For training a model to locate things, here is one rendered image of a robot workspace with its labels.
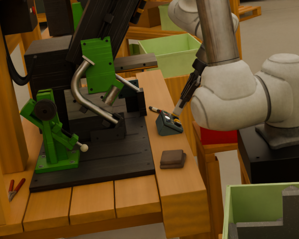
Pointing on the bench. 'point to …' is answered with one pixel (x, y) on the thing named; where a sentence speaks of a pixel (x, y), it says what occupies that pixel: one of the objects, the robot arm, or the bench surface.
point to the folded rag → (172, 159)
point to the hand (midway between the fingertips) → (179, 106)
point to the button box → (169, 130)
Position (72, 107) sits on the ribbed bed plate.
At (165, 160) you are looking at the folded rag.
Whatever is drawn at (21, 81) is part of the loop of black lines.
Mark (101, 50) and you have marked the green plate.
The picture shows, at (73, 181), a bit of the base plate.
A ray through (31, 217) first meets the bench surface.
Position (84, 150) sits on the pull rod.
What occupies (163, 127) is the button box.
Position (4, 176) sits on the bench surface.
